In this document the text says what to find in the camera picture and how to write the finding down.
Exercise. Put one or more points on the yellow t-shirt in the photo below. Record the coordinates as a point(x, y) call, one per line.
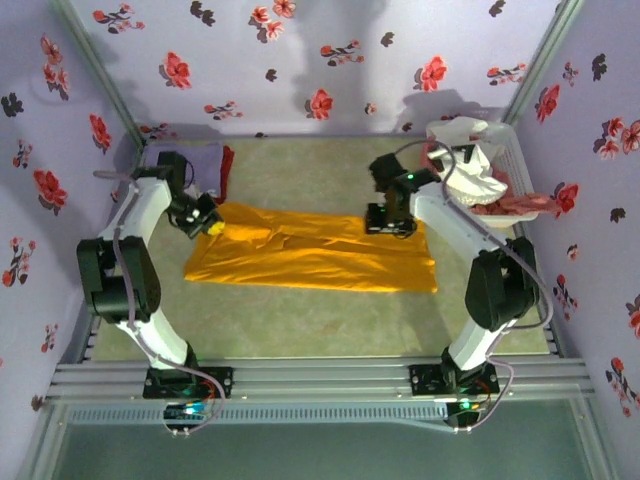
point(310, 255)

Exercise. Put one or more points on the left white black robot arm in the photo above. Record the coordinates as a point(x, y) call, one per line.
point(145, 210)

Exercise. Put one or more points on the folded purple t-shirt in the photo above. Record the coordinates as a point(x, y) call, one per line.
point(205, 160)

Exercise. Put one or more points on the white t-shirt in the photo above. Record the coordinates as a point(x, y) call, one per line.
point(475, 180)

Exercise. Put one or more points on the white plastic basket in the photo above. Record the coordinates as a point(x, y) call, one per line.
point(517, 160)

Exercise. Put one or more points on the left controller board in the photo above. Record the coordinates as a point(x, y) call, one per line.
point(187, 412)

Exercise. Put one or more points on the controller board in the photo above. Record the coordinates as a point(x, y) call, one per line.
point(467, 407)
point(187, 412)

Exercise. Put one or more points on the right controller board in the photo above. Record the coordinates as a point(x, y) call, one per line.
point(467, 407)

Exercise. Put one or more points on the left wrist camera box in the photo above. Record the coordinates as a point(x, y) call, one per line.
point(193, 215)

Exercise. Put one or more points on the aluminium corner post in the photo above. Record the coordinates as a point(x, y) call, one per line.
point(540, 60)
point(95, 65)

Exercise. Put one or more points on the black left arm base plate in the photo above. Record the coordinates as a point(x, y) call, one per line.
point(220, 380)

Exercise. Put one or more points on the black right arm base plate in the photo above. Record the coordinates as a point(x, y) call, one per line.
point(425, 380)

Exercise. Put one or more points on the aluminium frame rail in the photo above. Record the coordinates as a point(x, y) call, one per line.
point(325, 375)

